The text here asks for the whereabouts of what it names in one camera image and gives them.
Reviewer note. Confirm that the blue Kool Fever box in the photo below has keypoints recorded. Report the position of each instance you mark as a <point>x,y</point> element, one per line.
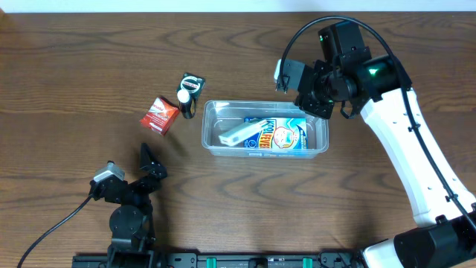
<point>280,134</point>

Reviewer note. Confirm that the dark green small box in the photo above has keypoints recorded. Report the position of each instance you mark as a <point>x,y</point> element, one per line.
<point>193,84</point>

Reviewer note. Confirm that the red Panadol box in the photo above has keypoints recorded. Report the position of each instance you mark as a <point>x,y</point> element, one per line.
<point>160,116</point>

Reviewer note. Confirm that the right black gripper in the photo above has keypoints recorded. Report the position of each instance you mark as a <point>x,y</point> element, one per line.
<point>314,105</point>

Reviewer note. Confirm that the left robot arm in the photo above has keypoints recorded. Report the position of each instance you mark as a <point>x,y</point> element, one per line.
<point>131,224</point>

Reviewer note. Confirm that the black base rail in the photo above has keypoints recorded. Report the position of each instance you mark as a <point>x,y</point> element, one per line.
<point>192,260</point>

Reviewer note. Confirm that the white blue Panadol box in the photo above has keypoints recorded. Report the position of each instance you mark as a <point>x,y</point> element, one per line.
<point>240,133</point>

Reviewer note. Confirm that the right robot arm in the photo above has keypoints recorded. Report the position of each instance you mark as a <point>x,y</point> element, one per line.
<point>381,92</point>

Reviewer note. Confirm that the clear plastic container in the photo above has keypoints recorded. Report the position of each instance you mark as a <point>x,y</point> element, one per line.
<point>221,116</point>

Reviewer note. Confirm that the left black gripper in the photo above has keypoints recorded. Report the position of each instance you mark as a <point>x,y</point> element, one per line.
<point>155,171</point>

